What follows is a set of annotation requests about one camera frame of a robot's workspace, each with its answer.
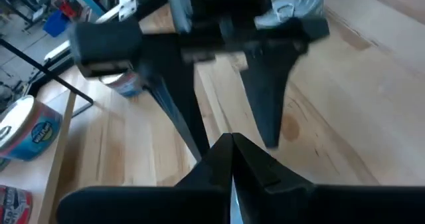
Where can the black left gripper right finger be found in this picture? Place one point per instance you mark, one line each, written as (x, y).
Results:
(315, 204)

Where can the blue box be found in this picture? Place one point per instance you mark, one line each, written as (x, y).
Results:
(56, 24)

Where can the red label seafood can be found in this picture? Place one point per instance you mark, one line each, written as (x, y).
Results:
(13, 205)

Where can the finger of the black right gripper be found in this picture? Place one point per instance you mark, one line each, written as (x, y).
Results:
(106, 44)
(269, 84)

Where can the wooden shelf with black frame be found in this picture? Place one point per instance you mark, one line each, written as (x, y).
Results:
(36, 177)

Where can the black aluminium rig frame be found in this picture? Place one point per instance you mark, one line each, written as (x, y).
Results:
(36, 84)

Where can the blue label seafood can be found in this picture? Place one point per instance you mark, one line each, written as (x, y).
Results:
(36, 137)
(127, 86)

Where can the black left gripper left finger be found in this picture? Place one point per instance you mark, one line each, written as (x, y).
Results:
(149, 207)

